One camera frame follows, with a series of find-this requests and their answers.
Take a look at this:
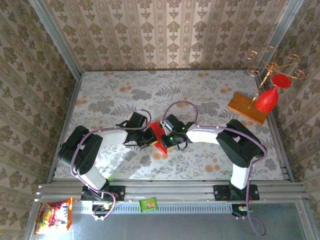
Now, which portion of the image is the floral patterned table cover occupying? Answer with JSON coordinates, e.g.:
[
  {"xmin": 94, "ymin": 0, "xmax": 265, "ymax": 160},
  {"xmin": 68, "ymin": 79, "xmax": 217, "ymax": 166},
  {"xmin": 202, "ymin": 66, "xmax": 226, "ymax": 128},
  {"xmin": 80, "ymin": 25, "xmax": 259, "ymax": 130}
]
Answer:
[{"xmin": 54, "ymin": 70, "xmax": 285, "ymax": 181}]

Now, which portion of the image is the green snack packet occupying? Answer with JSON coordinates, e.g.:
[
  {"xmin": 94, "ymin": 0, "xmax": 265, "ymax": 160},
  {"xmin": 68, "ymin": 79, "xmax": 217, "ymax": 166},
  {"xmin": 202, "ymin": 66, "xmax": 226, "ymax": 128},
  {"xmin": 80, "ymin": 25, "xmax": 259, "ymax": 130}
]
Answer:
[{"xmin": 139, "ymin": 197, "xmax": 159, "ymax": 213}]

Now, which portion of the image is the wooden base board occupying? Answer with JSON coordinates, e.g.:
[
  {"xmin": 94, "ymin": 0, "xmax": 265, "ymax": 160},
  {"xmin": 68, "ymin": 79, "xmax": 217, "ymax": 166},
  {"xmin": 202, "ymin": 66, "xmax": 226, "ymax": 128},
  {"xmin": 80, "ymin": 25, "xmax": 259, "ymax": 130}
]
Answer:
[{"xmin": 227, "ymin": 92, "xmax": 271, "ymax": 126}]

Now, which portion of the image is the black controller board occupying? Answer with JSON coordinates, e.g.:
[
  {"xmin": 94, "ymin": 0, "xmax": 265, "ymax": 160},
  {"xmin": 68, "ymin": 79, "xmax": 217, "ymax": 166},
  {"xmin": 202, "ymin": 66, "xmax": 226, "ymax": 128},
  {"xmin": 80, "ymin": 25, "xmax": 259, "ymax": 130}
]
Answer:
[
  {"xmin": 231, "ymin": 203, "xmax": 254, "ymax": 218},
  {"xmin": 91, "ymin": 203, "xmax": 113, "ymax": 218}
]

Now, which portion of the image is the red wine glass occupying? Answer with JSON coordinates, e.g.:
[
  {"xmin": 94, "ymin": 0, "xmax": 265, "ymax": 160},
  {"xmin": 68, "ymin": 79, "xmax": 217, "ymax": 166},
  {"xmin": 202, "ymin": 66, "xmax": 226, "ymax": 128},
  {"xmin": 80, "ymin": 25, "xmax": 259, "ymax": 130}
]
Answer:
[{"xmin": 254, "ymin": 73, "xmax": 292, "ymax": 114}]

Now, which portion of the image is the orange snack bag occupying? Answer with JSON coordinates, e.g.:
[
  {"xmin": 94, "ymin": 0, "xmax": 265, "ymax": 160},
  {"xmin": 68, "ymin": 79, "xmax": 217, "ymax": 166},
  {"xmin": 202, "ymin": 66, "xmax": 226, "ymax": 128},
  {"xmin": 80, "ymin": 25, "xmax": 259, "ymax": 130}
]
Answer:
[{"xmin": 34, "ymin": 197, "xmax": 74, "ymax": 235}]

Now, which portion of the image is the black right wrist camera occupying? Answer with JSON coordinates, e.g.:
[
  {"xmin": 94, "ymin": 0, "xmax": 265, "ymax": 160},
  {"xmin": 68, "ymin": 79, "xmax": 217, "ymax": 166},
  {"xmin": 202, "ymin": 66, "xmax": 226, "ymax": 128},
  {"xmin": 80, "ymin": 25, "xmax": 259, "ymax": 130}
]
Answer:
[{"xmin": 161, "ymin": 114, "xmax": 186, "ymax": 133}]

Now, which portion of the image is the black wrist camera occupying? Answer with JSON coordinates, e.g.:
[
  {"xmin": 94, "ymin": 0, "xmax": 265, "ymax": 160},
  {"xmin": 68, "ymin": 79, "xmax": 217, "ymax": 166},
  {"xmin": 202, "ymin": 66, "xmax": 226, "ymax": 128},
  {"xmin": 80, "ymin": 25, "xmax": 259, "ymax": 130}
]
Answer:
[
  {"xmin": 127, "ymin": 111, "xmax": 149, "ymax": 129},
  {"xmin": 161, "ymin": 114, "xmax": 186, "ymax": 133}
]

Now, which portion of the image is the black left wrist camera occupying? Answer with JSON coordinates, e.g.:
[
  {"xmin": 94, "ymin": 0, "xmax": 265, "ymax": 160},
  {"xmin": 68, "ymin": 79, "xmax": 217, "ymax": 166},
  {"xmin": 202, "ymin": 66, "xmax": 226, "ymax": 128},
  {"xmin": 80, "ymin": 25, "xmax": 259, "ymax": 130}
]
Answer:
[{"xmin": 127, "ymin": 111, "xmax": 149, "ymax": 129}]

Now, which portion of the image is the aluminium frame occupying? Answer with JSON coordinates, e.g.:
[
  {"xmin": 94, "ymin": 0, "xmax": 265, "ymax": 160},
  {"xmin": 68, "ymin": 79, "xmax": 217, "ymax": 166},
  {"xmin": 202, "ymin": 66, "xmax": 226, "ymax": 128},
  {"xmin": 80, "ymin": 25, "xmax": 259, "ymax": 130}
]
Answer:
[{"xmin": 23, "ymin": 0, "xmax": 317, "ymax": 240}]

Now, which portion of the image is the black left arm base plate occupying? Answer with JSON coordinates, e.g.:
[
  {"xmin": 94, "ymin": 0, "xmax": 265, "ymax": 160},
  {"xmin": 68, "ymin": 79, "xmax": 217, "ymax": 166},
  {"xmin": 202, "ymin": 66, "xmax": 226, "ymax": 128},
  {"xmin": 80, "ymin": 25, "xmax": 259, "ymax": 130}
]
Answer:
[{"xmin": 81, "ymin": 185, "xmax": 126, "ymax": 201}]

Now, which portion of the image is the grey slotted cable duct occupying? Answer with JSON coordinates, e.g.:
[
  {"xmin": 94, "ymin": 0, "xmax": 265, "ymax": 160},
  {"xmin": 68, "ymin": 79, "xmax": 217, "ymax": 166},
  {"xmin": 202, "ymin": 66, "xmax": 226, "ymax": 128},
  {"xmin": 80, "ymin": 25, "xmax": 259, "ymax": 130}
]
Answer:
[{"xmin": 72, "ymin": 204, "xmax": 233, "ymax": 214}]

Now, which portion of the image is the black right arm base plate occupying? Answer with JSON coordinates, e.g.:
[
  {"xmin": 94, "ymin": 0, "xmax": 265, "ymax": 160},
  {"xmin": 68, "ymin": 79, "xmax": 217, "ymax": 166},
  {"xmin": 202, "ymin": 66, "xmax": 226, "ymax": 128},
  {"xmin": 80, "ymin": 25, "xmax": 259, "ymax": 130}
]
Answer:
[{"xmin": 213, "ymin": 184, "xmax": 260, "ymax": 202}]

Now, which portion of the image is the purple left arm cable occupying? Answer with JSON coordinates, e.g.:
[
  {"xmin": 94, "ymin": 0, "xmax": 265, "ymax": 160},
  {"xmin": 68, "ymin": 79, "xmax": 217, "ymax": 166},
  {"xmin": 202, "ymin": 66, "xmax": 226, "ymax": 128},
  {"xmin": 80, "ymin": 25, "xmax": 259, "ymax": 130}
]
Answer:
[{"xmin": 70, "ymin": 109, "xmax": 152, "ymax": 222}]

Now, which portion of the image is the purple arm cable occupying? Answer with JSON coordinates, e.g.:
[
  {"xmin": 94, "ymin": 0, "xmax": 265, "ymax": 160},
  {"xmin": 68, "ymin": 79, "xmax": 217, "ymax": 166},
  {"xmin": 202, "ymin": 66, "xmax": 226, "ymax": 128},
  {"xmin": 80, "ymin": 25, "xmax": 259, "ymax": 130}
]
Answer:
[
  {"xmin": 163, "ymin": 100, "xmax": 268, "ymax": 236},
  {"xmin": 70, "ymin": 109, "xmax": 152, "ymax": 222}
]

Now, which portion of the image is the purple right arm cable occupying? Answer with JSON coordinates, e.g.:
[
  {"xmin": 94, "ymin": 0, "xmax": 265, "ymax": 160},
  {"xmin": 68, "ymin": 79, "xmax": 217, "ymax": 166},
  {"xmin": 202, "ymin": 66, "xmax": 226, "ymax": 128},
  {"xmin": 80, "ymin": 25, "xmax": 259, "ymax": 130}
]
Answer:
[{"xmin": 163, "ymin": 100, "xmax": 268, "ymax": 236}]

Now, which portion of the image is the copper wire glass stand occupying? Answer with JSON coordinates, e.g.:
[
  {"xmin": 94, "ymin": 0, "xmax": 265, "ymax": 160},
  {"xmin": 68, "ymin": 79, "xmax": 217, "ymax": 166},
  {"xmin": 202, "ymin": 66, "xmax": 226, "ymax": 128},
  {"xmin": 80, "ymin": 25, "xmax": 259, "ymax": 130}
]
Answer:
[{"xmin": 245, "ymin": 46, "xmax": 306, "ymax": 111}]

